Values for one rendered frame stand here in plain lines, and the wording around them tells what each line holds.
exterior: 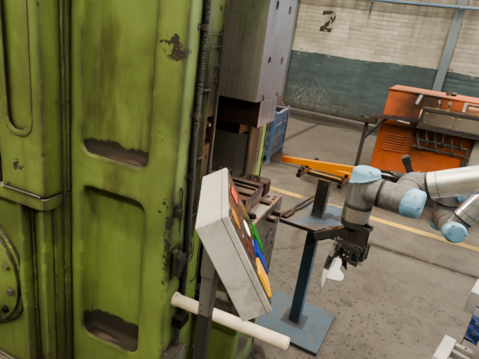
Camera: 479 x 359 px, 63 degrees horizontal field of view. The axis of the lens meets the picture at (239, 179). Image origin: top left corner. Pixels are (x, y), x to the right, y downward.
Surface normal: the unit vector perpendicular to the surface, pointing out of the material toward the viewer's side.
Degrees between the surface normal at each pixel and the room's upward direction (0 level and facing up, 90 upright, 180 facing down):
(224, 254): 90
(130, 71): 89
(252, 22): 90
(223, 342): 89
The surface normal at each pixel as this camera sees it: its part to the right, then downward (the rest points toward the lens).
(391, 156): -0.44, 0.26
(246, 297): 0.04, 0.35
